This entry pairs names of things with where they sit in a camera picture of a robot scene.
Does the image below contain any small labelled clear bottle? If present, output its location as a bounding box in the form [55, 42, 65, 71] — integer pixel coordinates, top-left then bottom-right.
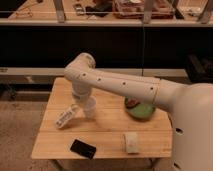
[55, 104, 80, 129]

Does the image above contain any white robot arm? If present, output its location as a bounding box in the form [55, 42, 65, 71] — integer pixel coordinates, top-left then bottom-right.
[64, 53, 213, 171]

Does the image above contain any black smartphone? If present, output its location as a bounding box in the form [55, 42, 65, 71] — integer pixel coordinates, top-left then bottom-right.
[70, 139, 96, 159]

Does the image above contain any green bowl with food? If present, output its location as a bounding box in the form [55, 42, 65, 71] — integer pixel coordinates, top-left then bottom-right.
[124, 98, 155, 120]

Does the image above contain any beige sponge block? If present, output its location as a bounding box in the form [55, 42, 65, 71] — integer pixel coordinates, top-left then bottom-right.
[124, 132, 139, 154]

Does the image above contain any dark object on shelf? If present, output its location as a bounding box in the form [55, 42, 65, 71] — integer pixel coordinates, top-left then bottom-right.
[85, 3, 112, 17]

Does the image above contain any red tray on shelf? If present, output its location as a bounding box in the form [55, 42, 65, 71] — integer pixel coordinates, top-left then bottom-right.
[113, 0, 175, 19]

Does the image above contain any metal shelf rack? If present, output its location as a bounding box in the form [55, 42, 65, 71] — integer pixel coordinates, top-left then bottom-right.
[0, 0, 213, 27]

